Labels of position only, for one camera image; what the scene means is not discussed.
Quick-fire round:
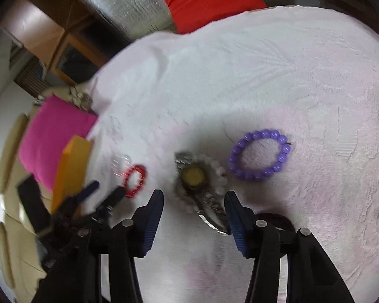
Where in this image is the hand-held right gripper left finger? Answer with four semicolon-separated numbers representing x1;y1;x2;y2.
33;189;165;303

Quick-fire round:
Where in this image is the orange box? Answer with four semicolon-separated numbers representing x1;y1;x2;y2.
51;135;93;214

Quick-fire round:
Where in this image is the beige leather sofa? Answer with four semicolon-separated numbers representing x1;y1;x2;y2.
0;82;67;303

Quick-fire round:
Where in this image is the red bead bracelet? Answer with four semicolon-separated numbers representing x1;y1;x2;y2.
123;165;148;199

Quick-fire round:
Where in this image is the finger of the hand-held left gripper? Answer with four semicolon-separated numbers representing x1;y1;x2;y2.
73;181;101;203
97;186;127;216

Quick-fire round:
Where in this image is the silver foil board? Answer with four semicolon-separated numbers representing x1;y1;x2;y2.
81;0;286;38

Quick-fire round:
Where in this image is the wooden cabinet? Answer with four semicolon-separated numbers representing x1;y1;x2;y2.
17;0;133;86

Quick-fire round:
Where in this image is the white bead bracelet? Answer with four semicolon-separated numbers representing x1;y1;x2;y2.
177;156;229;209

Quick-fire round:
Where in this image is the white textured blanket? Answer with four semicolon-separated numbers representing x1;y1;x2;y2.
82;5;379;303

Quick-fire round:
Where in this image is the purple bead bracelet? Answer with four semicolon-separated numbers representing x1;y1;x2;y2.
228;129;293;183

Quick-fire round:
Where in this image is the patterned cloth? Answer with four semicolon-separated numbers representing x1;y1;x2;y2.
68;87;93;112

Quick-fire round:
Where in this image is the silver metal watch band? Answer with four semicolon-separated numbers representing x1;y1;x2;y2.
174;151;231;236

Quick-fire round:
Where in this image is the pink pillow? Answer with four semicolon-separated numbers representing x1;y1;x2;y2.
18;94;98;193

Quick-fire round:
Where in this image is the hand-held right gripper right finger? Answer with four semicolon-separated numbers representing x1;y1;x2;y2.
224;191;356;303

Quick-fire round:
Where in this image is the red pillow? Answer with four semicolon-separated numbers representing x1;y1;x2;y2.
156;0;267;35

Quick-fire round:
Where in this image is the clear bead bracelet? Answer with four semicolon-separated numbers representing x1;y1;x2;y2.
111;155;131;177

